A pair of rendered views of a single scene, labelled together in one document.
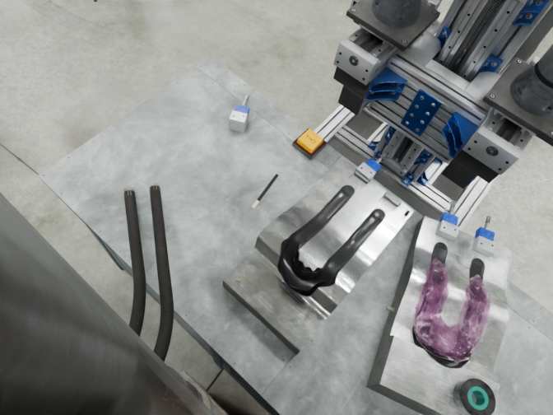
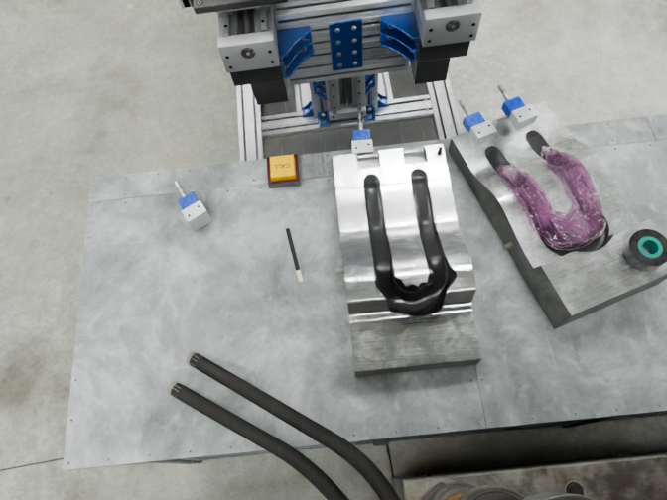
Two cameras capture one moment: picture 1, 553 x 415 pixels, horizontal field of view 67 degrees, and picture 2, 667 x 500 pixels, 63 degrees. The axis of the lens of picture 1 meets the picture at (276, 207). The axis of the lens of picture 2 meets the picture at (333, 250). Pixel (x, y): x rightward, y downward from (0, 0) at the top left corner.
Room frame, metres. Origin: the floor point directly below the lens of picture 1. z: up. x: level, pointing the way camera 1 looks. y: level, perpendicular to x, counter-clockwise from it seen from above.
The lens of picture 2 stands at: (0.13, 0.19, 1.98)
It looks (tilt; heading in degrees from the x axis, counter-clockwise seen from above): 67 degrees down; 332
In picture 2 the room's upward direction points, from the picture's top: 9 degrees counter-clockwise
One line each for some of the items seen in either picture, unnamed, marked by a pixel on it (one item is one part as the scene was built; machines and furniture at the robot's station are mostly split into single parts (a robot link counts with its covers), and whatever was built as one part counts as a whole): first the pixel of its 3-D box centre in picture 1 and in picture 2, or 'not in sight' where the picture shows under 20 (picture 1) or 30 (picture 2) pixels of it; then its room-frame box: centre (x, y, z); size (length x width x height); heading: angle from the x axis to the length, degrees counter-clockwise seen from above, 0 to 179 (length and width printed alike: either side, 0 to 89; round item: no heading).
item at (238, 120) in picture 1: (242, 110); (188, 201); (0.88, 0.17, 0.83); 0.13 x 0.05 x 0.05; 177
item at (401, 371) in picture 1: (448, 313); (554, 201); (0.34, -0.49, 0.86); 0.50 x 0.26 x 0.11; 166
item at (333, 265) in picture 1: (332, 236); (406, 235); (0.46, -0.16, 0.92); 0.35 x 0.16 x 0.09; 149
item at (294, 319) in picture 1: (322, 244); (401, 251); (0.45, -0.14, 0.87); 0.50 x 0.26 x 0.14; 149
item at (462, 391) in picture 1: (474, 398); (646, 250); (0.13, -0.51, 0.93); 0.08 x 0.08 x 0.04
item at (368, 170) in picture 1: (373, 165); (360, 136); (0.77, -0.27, 0.83); 0.13 x 0.05 x 0.05; 147
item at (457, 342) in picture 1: (453, 306); (556, 192); (0.34, -0.49, 0.90); 0.26 x 0.18 x 0.08; 166
